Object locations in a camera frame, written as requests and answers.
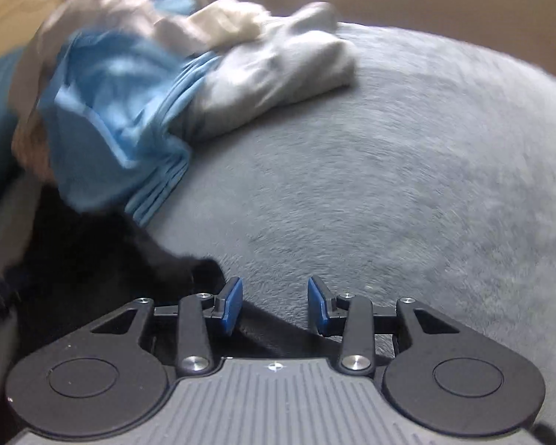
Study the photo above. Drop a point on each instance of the light blue garment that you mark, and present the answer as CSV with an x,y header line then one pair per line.
x,y
106,116

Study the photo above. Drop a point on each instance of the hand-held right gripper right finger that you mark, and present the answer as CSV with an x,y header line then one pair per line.
x,y
317,306

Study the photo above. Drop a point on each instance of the black t-shirt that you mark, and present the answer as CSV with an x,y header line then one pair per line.
x,y
88,264

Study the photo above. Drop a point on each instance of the cream fluffy garment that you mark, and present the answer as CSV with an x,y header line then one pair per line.
x,y
222,23

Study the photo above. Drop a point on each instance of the cream carved headboard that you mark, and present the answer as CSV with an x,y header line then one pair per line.
x,y
23,4

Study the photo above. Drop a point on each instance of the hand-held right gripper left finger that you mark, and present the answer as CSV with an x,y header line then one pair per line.
x,y
231,303

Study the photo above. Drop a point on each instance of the light grey sweatshirt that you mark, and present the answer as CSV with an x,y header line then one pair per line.
x,y
282,69

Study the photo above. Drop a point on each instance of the checked beige garment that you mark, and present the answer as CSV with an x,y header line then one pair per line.
x,y
32,148

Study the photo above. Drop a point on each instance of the white shirt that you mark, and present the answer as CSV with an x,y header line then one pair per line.
x,y
102,4

